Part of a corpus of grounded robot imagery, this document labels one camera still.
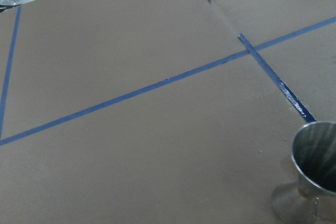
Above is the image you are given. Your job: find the steel double jigger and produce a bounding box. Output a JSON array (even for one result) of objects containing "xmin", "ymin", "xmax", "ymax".
[{"xmin": 271, "ymin": 121, "xmax": 336, "ymax": 224}]

